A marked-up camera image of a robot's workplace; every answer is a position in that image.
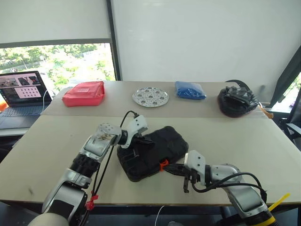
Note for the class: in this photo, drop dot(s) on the red fabric pouch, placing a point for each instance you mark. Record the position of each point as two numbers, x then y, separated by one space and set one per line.
83 95

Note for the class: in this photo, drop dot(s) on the dark window frame post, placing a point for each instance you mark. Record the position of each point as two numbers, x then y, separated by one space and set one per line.
113 40

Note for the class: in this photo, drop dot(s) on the dark grey laptop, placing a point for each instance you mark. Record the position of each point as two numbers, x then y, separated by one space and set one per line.
18 99

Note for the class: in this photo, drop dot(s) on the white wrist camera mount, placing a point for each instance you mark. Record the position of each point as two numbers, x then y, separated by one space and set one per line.
137 123
195 162

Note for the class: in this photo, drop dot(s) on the round perforated metal plate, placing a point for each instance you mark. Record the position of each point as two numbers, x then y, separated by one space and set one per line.
150 97

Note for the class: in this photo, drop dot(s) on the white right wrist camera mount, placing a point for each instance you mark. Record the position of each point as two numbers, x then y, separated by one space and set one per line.
195 162

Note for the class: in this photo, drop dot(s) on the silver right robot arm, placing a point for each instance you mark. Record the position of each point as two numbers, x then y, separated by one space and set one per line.
244 195

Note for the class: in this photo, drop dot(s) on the white roller blind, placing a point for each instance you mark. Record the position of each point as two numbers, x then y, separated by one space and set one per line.
54 18

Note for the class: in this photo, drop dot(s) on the black crumpled bag bundle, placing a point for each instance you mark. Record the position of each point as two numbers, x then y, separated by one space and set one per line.
237 101

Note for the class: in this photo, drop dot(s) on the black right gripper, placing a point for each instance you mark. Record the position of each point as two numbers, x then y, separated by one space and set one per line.
191 180

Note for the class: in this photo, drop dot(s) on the yellow zip tie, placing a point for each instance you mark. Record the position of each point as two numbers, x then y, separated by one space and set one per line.
279 200

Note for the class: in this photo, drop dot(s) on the black plastic tool case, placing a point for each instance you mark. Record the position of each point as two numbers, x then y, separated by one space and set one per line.
160 146

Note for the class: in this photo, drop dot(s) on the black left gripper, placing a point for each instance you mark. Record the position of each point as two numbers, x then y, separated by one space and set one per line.
140 139

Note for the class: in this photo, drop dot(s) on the blue plastic bag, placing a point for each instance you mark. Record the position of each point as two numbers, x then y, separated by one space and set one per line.
190 90

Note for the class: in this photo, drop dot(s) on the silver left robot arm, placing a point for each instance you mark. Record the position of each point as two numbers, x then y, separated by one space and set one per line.
94 146

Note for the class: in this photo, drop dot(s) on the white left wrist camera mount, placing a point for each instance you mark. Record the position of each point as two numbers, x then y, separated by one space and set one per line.
137 123

